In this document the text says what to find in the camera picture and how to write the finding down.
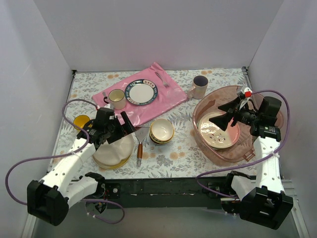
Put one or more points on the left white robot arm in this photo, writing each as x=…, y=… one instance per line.
x=50, y=198

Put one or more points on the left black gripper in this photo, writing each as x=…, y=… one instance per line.
x=118, y=128

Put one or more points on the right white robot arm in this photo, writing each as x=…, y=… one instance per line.
x=263, y=202

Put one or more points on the metal spatula wooden handle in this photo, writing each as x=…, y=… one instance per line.
x=140, y=133

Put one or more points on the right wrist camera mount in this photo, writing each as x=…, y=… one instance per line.
x=244, y=93

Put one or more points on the yellow bottom plate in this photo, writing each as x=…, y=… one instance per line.
x=104, y=166

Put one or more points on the pink mug purple inside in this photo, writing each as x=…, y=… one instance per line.
x=199, y=87

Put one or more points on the cream divided plate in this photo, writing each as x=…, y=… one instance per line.
x=114, y=153

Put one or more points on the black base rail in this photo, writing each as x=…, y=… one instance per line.
x=158, y=192

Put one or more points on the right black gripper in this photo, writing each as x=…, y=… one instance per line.
x=236, y=115

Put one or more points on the green rimmed white plate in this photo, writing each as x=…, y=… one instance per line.
x=141, y=92

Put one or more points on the silver fork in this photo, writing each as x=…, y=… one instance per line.
x=160, y=77

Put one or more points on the pink cream branch plate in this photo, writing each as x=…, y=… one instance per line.
x=214, y=136

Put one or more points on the yellow orange cup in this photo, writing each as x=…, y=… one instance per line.
x=80, y=121

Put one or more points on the cream mug black handle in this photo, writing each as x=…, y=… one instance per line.
x=116, y=98

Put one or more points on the yellow rimmed cream bowl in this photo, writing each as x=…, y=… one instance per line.
x=162, y=130

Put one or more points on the pink transparent plastic bin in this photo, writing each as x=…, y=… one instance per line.
x=243, y=149

